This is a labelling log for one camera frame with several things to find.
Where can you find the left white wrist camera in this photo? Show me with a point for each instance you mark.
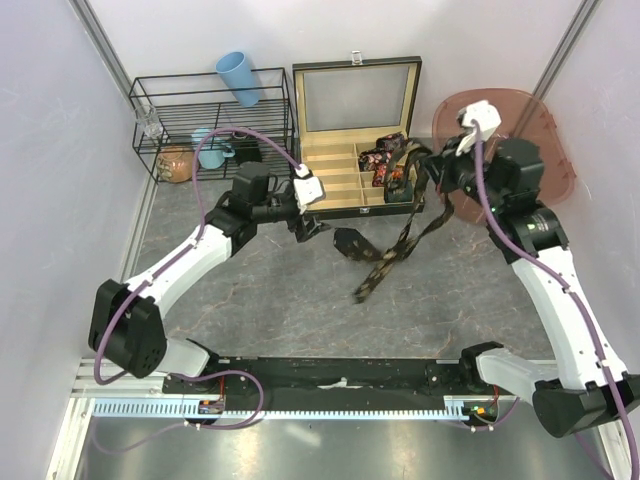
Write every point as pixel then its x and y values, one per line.
pixel 308 188

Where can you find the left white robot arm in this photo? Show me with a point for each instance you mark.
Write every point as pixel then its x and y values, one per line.
pixel 127 324

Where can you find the red patterned rolled tie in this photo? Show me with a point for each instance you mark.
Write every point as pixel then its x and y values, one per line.
pixel 380 174

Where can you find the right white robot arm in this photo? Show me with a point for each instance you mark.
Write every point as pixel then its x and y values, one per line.
pixel 589 385

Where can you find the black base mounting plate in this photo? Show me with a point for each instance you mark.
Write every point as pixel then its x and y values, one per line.
pixel 297 381

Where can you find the clear glass cup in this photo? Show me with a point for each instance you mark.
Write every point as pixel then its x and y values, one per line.
pixel 147 118

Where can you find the black wire rack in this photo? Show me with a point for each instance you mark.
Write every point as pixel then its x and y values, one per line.
pixel 186 102

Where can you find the black pink floral rolled tie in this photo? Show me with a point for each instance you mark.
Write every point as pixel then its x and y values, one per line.
pixel 371 160

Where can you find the light blue mug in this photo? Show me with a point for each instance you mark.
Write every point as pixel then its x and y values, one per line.
pixel 214 153

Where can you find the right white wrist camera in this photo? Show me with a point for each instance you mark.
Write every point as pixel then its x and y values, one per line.
pixel 480 119

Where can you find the black ceramic jar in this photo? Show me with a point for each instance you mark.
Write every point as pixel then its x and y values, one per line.
pixel 246 150

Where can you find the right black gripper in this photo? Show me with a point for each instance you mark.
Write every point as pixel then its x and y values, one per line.
pixel 444 164

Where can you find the black wooden tie box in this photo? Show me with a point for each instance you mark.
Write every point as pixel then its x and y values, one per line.
pixel 343 108

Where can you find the dark pink patterned rolled tie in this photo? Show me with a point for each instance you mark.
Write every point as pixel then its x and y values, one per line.
pixel 391 142

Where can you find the blue plastic cup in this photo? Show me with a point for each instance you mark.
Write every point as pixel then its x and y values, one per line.
pixel 236 73

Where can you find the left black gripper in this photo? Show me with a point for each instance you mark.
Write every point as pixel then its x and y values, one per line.
pixel 305 232

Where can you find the pink transparent plastic tub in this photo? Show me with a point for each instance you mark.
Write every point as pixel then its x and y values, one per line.
pixel 522 116

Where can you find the dark green rolled tie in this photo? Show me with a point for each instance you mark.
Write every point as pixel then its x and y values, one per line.
pixel 398 193

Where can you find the brown round vase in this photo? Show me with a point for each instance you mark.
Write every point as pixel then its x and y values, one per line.
pixel 176 164

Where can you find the light blue cable duct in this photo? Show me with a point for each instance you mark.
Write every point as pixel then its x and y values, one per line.
pixel 448 408

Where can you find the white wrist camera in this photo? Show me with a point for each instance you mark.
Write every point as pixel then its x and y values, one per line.
pixel 308 188
pixel 480 119

